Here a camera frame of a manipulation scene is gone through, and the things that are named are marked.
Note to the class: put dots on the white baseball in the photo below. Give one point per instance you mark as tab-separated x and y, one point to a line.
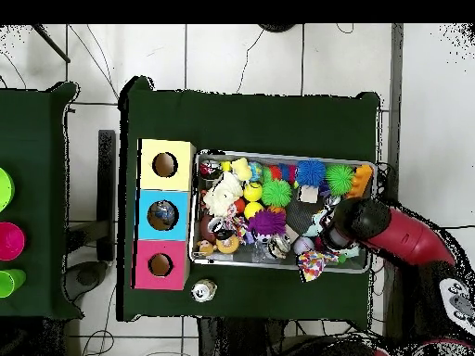
303	245

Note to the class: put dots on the plain wooden block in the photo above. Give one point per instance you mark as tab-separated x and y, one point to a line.
308	193

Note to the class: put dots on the colourful dotted cloth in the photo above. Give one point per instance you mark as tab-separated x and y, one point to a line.
313	264

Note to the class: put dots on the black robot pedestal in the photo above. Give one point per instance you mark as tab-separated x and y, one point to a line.
237	341

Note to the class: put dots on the pink plastic cup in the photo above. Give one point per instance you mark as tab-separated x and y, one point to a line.
11	241

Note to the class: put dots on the orange toy brick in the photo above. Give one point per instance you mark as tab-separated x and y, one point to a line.
359	181

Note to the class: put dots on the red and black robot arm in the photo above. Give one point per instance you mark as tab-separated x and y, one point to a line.
404	237

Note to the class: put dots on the black round base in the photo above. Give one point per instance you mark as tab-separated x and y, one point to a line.
276	27

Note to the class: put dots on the silver soda can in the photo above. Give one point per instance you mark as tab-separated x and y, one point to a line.
204	290

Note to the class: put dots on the light teal cloth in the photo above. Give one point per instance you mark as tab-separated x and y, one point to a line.
314	224

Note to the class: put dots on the yellow plush animal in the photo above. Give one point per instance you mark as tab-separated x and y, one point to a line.
242	168

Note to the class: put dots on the brown monkey plush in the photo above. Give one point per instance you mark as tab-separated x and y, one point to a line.
205	247

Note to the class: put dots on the bright green plastic cup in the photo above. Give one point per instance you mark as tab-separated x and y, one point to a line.
11	282
5	189

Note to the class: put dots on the wooden box with three holes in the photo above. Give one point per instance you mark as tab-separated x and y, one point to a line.
167	183

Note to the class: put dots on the purple spiky ball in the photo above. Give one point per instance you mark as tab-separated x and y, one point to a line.
267	222

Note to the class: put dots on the black slanted rod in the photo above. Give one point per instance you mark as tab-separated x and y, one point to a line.
51	43

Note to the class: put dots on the dark green tablecloth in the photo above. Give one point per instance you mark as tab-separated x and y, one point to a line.
241	122
33	129

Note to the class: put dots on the dark grey oval base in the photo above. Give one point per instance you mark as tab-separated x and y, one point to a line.
85	278

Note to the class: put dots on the cream fluffy cloth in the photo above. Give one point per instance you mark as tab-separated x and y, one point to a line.
222	194

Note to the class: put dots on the crushed clear plastic bottle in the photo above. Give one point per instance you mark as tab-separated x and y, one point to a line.
163	212

